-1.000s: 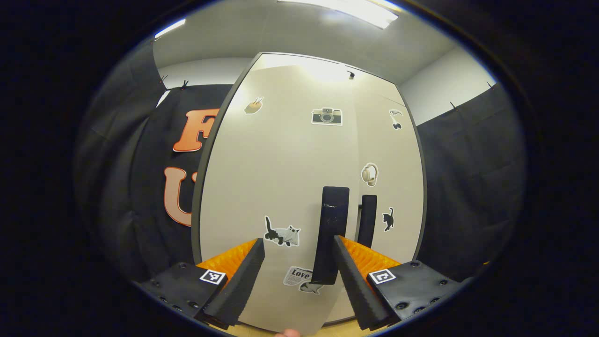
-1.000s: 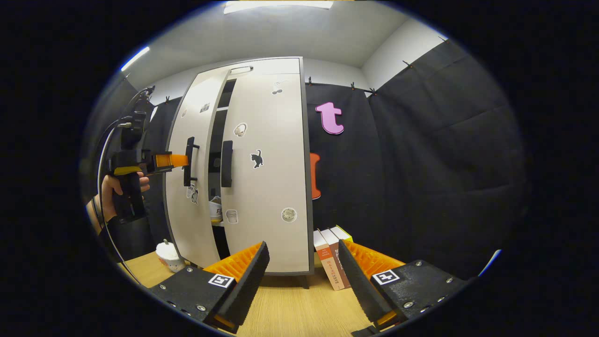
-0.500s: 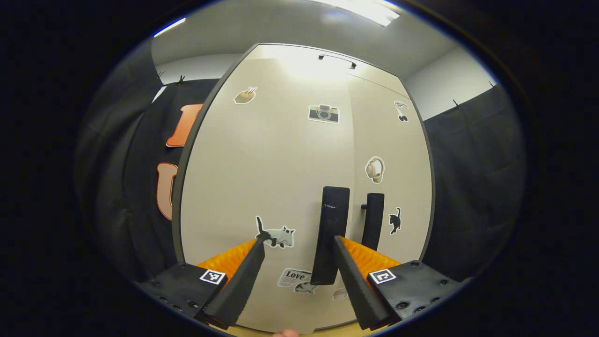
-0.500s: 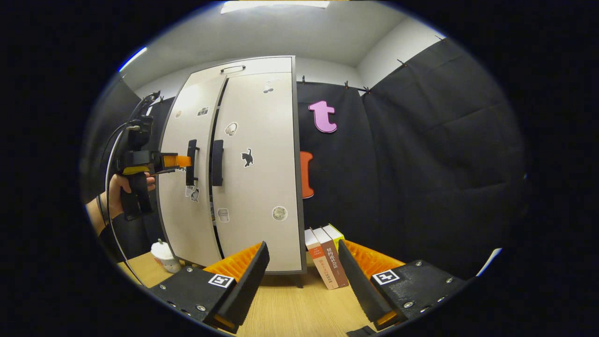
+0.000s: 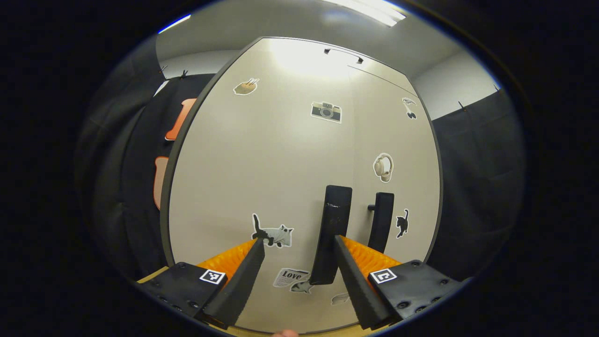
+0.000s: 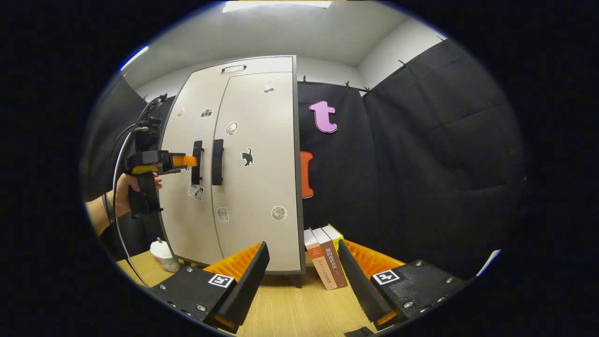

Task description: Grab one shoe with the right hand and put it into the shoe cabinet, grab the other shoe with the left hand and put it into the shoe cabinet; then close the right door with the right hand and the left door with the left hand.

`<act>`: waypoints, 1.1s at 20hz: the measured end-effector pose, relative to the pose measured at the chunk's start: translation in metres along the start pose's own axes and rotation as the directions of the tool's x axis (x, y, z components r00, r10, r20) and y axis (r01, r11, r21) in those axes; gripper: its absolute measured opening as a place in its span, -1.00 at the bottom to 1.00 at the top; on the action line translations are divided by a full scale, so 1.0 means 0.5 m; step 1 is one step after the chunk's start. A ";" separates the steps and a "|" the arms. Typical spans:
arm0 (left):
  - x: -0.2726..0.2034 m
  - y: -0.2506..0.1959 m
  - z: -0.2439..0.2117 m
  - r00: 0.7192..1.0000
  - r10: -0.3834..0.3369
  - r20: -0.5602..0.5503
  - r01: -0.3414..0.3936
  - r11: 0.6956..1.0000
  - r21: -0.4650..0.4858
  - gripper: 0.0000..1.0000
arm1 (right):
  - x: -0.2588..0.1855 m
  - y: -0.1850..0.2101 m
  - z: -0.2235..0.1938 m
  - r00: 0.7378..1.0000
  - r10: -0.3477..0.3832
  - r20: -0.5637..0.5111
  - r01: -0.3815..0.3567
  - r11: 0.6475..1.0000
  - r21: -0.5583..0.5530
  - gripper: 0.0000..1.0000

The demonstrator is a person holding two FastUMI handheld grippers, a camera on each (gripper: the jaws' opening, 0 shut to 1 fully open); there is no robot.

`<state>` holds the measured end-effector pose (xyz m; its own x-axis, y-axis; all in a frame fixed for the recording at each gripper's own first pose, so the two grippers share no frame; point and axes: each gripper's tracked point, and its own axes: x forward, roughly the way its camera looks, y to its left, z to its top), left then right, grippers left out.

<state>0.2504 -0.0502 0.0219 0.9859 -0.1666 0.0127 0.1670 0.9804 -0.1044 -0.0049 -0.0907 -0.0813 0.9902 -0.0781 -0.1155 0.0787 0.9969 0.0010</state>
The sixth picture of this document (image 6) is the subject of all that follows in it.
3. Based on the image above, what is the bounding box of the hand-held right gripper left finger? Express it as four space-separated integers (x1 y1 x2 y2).
150 241 270 334

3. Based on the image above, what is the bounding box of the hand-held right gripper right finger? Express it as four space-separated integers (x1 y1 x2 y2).
338 240 473 330

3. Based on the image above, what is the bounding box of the white shoe cabinet door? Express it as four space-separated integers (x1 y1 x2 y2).
211 71 302 273
159 75 231 266

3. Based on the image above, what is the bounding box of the white shoe cabinet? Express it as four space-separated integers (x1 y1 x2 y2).
157 55 307 287

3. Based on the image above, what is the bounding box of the brown book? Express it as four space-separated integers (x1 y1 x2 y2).
311 227 349 289

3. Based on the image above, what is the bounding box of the white and orange book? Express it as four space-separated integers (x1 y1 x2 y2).
303 228 338 291

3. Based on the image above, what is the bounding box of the white lidded cup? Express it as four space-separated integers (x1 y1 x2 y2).
150 238 181 273

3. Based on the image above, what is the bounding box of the narrow ceiling light strip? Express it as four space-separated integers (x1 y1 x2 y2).
119 45 149 72

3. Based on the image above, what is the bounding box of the black backdrop cloth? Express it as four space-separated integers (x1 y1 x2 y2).
80 37 527 281

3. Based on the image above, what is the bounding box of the wide ceiling light panel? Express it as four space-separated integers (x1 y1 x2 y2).
222 0 333 14

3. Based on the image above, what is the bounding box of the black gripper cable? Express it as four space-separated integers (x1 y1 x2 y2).
111 96 167 288

